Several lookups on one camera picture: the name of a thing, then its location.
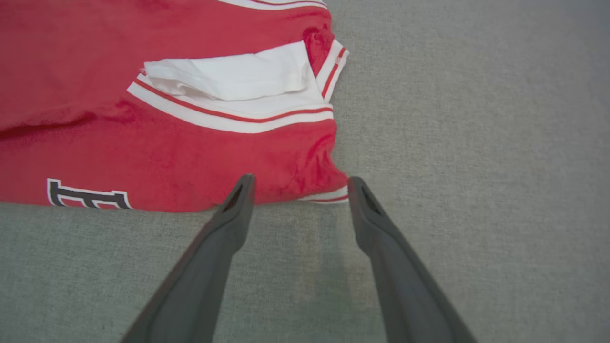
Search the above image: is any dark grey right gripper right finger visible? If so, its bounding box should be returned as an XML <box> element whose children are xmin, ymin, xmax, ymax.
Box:
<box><xmin>348</xmin><ymin>176</ymin><xmax>477</xmax><ymax>343</ymax></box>

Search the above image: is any red basketball jersey white trim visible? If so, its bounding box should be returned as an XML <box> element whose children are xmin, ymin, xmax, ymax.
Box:
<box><xmin>0</xmin><ymin>0</ymin><xmax>350</xmax><ymax>213</ymax></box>

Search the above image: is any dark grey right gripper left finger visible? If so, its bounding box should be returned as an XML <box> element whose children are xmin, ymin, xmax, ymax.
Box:
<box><xmin>120</xmin><ymin>174</ymin><xmax>257</xmax><ymax>343</ymax></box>

